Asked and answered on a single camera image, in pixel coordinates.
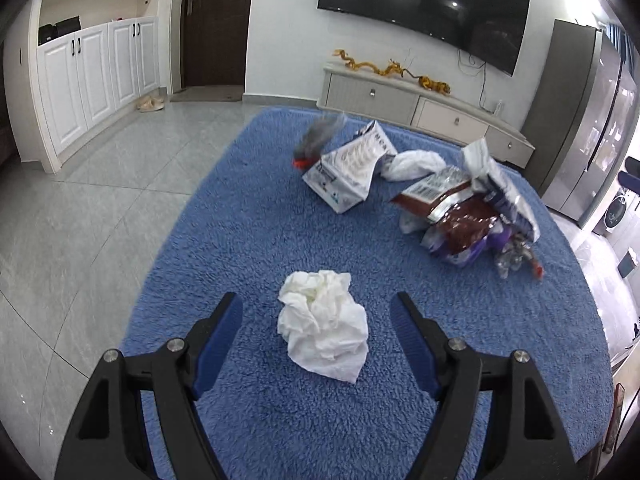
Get white crumpled plastic bag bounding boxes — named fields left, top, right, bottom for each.
left=380, top=150, right=446, bottom=182

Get white tissue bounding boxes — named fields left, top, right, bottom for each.
left=277, top=270, right=369, bottom=384

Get wall mounted black television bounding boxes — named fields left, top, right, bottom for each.
left=318, top=0, right=529, bottom=75

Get brown snack wrapper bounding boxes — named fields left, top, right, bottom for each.
left=392, top=166, right=504, bottom=249

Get golden dragon ornament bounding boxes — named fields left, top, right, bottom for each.
left=332, top=49, right=451, bottom=96

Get white washing machine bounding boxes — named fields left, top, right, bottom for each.
left=593, top=186, right=638, bottom=236

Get beige slippers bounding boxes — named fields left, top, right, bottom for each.
left=137, top=96, right=165, bottom=113

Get red clear candy wrapper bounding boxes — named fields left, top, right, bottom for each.
left=495, top=237, right=544, bottom=281

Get grey crumpled plastic bag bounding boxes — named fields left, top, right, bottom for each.
left=293, top=113, right=347, bottom=171

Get white shoe cabinet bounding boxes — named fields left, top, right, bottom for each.
left=27, top=0, right=160, bottom=174

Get grey refrigerator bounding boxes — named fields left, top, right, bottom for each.
left=523, top=20, right=639, bottom=226

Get white printed carton wrapper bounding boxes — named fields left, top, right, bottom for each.
left=303, top=120, right=398, bottom=214

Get white TV cabinet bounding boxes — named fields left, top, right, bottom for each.
left=318, top=63, right=535, bottom=169

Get dark brown door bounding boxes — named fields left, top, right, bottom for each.
left=181, top=0, right=250, bottom=87

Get blue fluffy rug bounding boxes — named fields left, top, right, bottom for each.
left=122, top=108, right=613, bottom=479

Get brown door mat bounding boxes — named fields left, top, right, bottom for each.
left=169, top=84, right=244, bottom=102

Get purple white wrapper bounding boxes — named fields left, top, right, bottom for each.
left=421, top=221, right=518, bottom=268

